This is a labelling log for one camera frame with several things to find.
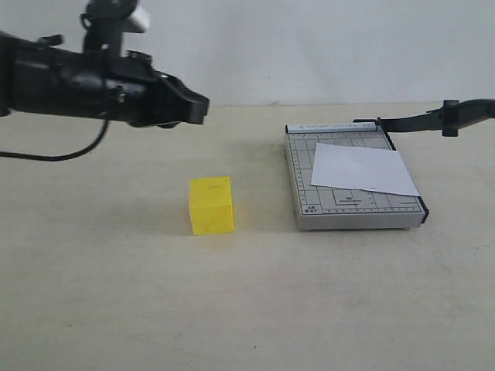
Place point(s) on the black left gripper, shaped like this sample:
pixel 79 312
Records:
pixel 52 81

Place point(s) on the yellow foam cube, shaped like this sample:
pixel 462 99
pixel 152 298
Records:
pixel 211 206

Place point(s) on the white paper sheet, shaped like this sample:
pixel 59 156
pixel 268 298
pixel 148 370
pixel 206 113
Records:
pixel 357 168

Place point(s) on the black cutter blade handle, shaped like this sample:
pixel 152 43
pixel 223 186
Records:
pixel 450 118

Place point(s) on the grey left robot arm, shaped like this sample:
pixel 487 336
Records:
pixel 5 73

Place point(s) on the grey paper cutter base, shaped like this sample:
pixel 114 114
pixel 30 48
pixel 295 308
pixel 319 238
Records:
pixel 322 208

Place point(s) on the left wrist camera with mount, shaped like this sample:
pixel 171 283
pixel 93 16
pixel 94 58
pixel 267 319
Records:
pixel 105 22

